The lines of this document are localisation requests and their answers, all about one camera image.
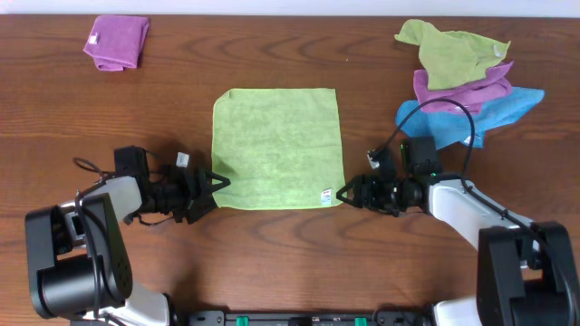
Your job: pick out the olive green cloth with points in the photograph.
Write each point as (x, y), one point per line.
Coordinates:
(453, 58)

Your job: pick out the blue cloth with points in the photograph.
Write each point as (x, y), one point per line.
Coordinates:
(449, 128)

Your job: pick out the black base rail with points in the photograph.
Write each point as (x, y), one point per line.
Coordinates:
(380, 318)

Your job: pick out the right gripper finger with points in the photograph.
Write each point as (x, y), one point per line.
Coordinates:
(350, 197)
(352, 188)

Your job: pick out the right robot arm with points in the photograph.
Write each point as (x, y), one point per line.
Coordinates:
(526, 270)

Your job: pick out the folded purple cloth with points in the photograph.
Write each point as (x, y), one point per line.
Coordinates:
(115, 42)

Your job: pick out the light green cloth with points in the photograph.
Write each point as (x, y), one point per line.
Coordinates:
(281, 148)

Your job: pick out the crumpled purple cloth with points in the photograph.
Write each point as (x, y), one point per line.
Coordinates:
(471, 95)

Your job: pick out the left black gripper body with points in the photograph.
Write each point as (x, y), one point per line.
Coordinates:
(196, 189)

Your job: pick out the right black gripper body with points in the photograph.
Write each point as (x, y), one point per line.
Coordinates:
(388, 196)

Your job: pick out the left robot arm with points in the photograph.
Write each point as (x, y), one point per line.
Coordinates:
(77, 263)

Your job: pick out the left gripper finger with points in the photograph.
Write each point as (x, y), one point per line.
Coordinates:
(199, 207)
(210, 182)

